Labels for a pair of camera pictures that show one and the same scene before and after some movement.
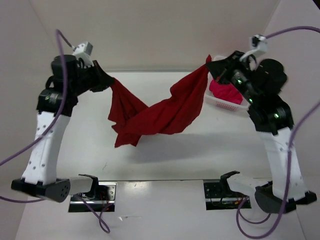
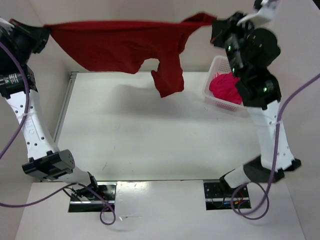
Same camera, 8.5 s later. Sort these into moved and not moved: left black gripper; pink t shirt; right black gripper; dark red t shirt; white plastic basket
Moved: right black gripper; dark red t shirt; left black gripper
Not moved: pink t shirt; white plastic basket
